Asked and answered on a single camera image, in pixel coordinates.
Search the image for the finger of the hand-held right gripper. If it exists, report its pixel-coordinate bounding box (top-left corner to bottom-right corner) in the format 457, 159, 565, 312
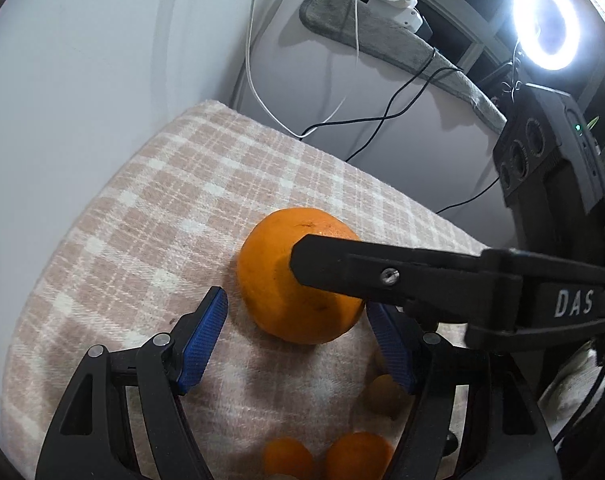
290, 233, 484, 327

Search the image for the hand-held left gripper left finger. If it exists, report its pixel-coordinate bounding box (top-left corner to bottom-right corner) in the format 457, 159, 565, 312
35, 286, 229, 480

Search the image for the small orange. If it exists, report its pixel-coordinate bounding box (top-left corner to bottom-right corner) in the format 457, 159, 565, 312
263, 437, 316, 480
325, 431, 396, 480

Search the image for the pink plaid blanket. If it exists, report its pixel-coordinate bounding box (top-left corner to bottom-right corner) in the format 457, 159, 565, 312
0, 99, 605, 480

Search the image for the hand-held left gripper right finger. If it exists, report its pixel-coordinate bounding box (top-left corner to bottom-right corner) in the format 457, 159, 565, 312
367, 303, 563, 480

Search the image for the white cable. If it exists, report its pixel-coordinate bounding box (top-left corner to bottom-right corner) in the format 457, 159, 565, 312
245, 0, 361, 139

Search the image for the white ring light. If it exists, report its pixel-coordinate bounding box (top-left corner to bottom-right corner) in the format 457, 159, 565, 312
511, 0, 582, 72

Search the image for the black cable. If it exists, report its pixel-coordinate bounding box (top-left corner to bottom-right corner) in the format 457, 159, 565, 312
435, 174, 504, 214
345, 65, 466, 162
302, 50, 464, 136

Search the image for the large orange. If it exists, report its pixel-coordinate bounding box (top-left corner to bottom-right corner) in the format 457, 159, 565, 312
236, 207, 367, 346

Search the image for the white charger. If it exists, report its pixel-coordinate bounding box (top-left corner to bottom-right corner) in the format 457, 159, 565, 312
367, 0, 424, 36

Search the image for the grey fuzzy cloth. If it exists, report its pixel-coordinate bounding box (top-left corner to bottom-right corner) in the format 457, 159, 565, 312
299, 0, 508, 134

